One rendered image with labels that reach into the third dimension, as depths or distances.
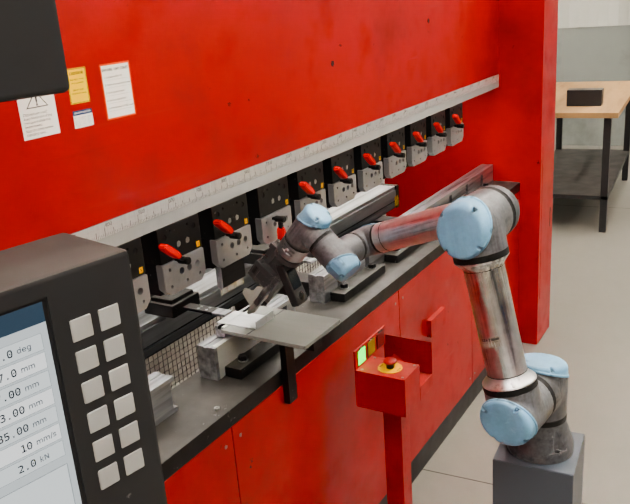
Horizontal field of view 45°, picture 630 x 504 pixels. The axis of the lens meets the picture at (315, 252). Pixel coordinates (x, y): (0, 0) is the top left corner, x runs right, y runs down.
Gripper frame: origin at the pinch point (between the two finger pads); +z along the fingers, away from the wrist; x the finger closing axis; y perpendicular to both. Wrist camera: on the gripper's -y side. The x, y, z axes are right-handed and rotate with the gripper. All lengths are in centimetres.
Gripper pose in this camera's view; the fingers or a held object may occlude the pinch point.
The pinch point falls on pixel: (258, 308)
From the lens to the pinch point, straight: 204.0
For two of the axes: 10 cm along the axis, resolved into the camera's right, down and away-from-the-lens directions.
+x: -5.1, 3.1, -8.0
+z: -5.0, 6.6, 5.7
